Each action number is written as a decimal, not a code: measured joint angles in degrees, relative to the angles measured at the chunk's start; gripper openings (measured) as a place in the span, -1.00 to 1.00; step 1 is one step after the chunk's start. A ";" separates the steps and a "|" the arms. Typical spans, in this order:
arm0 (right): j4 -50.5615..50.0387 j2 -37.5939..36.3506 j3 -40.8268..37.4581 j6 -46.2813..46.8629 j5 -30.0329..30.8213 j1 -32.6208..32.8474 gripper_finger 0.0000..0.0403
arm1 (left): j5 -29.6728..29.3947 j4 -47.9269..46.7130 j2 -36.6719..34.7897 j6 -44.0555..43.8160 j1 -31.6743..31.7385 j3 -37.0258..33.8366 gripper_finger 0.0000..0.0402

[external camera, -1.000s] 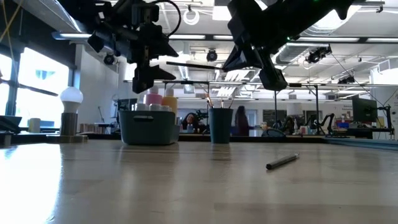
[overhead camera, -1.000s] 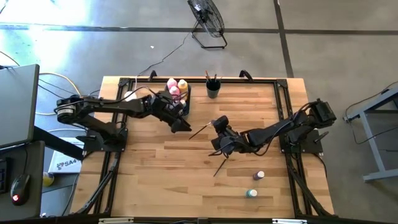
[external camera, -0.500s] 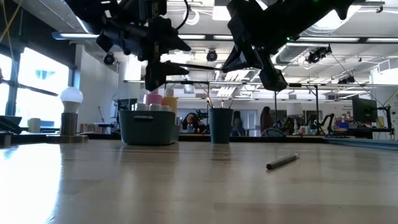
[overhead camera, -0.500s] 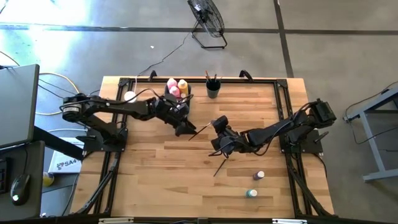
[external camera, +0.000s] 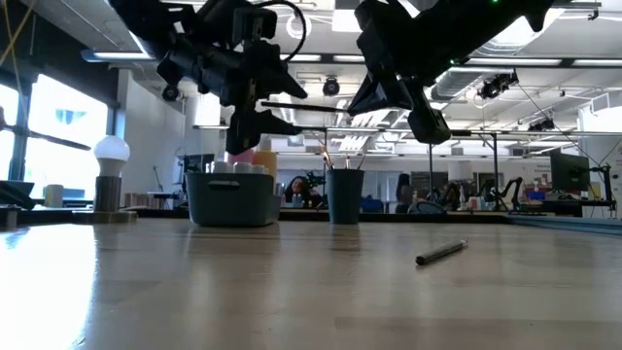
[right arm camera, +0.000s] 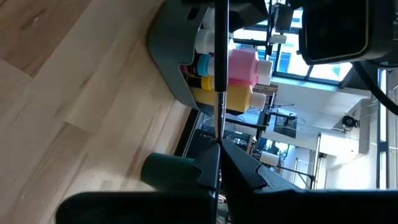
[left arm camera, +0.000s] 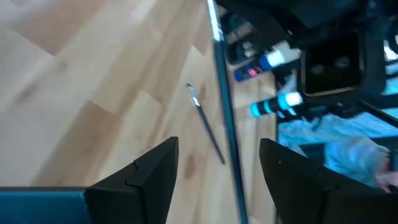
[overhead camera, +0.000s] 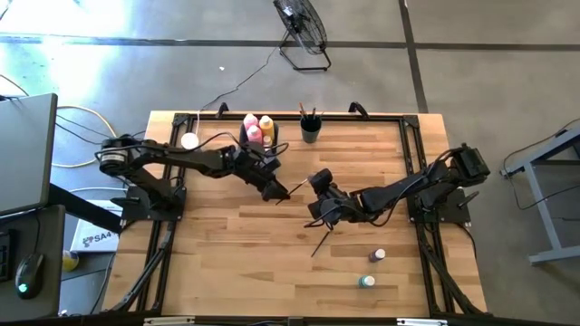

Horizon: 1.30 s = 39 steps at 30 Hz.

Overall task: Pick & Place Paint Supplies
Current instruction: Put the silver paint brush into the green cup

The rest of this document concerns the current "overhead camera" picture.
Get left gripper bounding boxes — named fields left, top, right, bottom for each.
left=231, top=147, right=291, bottom=203

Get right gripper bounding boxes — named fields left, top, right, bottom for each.
left=308, top=168, right=362, bottom=233

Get black paintbrush silver ferrule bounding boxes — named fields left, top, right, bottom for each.
left=310, top=229, right=332, bottom=258

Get grey-teal plastic bin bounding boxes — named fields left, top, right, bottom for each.
left=238, top=118, right=281, bottom=158

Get large yellow paint bottle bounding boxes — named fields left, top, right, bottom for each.
left=258, top=114, right=276, bottom=140

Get teal ribbed plastic cup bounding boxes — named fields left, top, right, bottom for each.
left=299, top=113, right=323, bottom=145

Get white aluminium extrusion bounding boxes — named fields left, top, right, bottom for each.
left=395, top=317, right=450, bottom=326
left=142, top=316, right=197, bottom=326

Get black floor fan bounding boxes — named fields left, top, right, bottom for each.
left=272, top=0, right=333, bottom=72

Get white printed box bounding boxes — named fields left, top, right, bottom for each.
left=69, top=198, right=124, bottom=254

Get yellow round object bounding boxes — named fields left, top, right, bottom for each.
left=61, top=249, right=81, bottom=273

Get black desk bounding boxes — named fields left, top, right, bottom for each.
left=0, top=203, right=67, bottom=323

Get black computer mouse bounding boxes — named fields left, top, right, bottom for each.
left=14, top=252, right=45, bottom=301

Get black keyboard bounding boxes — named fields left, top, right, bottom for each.
left=0, top=229, right=14, bottom=283

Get black aluminium table frame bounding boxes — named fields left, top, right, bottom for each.
left=101, top=110, right=489, bottom=318

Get thin black fan cable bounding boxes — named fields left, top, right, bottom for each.
left=200, top=43, right=291, bottom=112

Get yellow extension cable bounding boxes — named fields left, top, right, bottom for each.
left=51, top=102, right=120, bottom=169

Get grey metal table frame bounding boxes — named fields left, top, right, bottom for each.
left=499, top=126, right=580, bottom=267

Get black floor cable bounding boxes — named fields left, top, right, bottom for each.
left=501, top=116, right=580, bottom=160

